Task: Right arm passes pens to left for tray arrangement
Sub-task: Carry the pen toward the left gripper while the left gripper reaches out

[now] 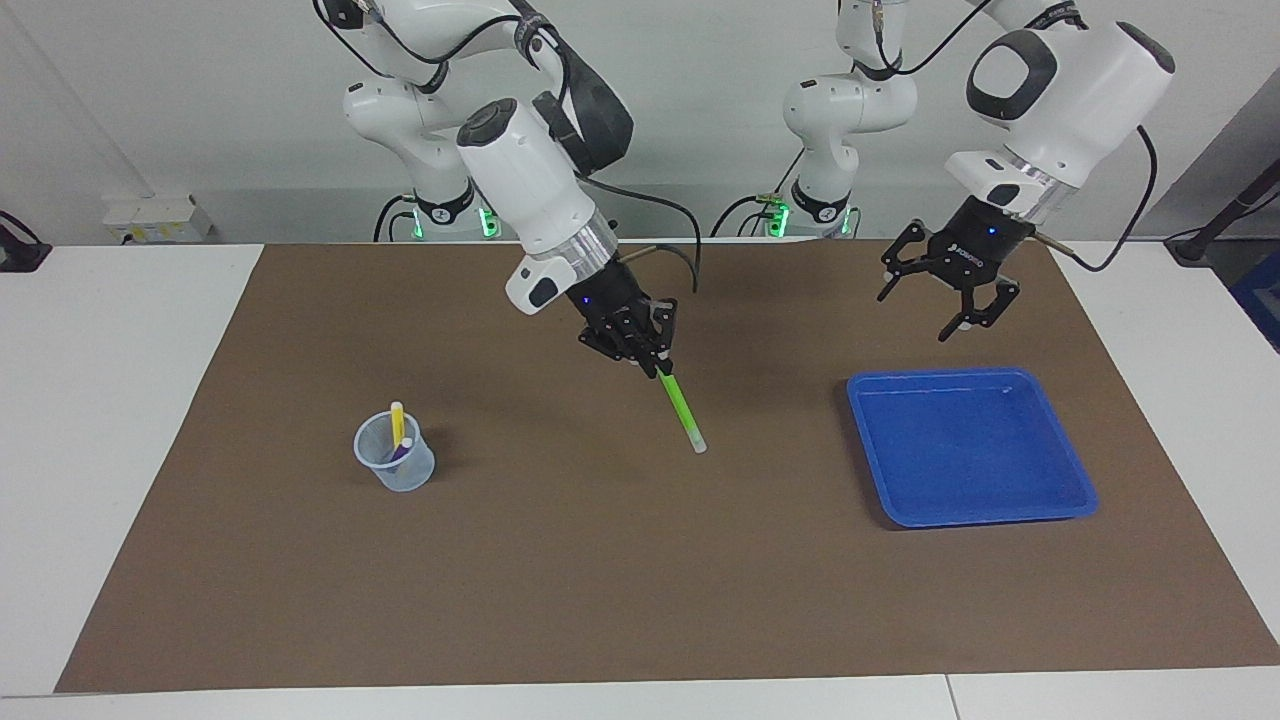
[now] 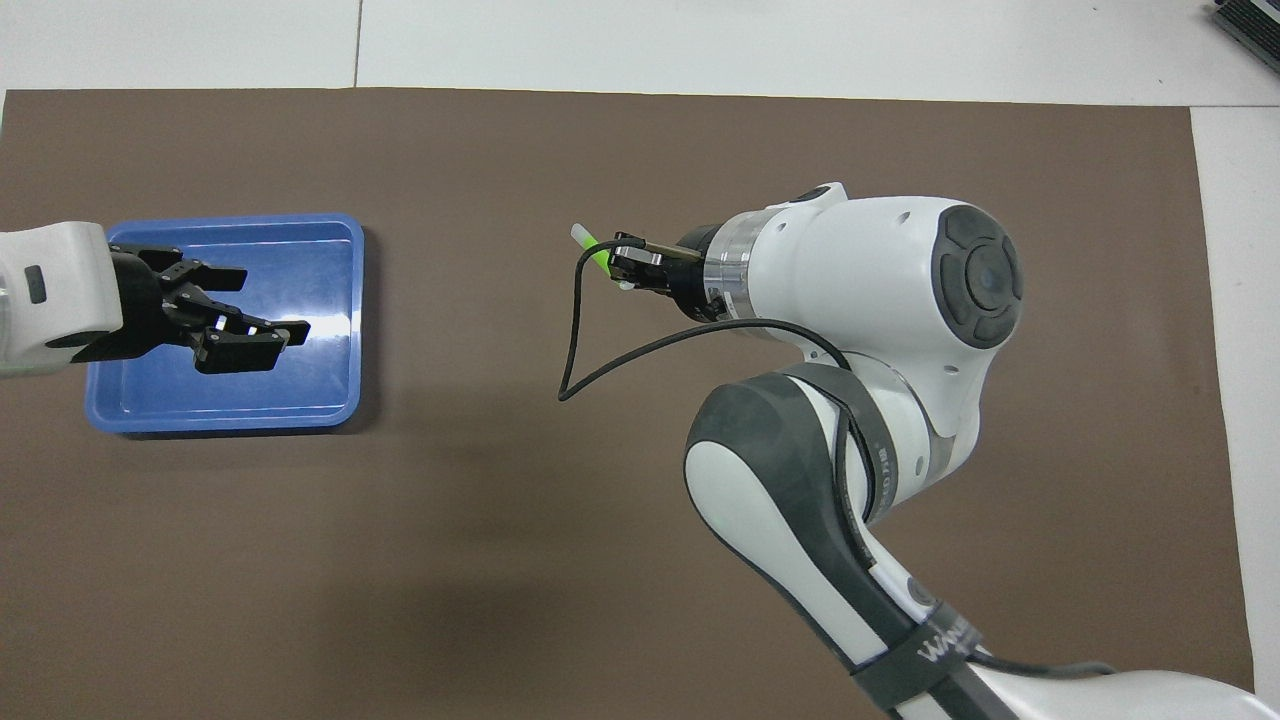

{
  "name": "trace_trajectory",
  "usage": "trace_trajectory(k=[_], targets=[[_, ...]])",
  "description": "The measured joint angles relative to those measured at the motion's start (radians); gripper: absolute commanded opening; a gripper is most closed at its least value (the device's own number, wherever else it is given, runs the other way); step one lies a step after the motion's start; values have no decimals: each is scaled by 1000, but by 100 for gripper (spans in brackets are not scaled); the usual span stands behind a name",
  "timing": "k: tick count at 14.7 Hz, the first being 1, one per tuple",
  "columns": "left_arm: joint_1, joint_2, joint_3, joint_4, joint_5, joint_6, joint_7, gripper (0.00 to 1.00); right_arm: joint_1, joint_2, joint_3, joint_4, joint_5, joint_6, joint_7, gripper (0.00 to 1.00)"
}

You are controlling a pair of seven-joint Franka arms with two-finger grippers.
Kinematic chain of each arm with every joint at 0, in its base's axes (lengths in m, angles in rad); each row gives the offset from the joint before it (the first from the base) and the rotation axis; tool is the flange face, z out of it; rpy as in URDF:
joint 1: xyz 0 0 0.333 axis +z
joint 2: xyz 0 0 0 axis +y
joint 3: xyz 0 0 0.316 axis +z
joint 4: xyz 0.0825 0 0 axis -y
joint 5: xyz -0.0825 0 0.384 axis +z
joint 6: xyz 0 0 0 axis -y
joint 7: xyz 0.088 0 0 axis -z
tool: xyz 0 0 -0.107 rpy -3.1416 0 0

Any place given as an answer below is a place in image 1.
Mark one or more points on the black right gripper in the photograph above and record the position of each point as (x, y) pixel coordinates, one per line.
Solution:
(612, 300)

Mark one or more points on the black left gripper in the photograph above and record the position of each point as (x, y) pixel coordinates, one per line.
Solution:
(980, 245)

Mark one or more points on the green pen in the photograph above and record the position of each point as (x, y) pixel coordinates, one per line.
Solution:
(682, 410)

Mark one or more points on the yellow pen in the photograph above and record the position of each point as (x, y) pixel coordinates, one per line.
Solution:
(397, 420)

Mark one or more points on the purple pen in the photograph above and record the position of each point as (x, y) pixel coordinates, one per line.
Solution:
(401, 450)

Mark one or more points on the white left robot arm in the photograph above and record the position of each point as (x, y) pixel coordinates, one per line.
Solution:
(1070, 90)

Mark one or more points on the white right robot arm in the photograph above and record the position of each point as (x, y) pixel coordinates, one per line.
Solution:
(525, 170)

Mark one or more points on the blue plastic tray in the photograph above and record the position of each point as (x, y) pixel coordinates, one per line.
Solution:
(970, 450)

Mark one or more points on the brown table mat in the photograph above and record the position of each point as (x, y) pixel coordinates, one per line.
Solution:
(600, 560)

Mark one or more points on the clear plastic cup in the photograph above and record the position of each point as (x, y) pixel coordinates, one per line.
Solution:
(405, 472)

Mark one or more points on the black stand pole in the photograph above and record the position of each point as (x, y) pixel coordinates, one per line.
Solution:
(1230, 215)

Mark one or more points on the blue box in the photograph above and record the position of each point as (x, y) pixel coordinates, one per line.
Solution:
(1262, 300)

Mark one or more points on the white power strip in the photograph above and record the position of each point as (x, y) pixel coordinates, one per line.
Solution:
(155, 220)

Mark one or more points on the black table clamp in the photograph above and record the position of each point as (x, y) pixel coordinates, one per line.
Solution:
(20, 252)

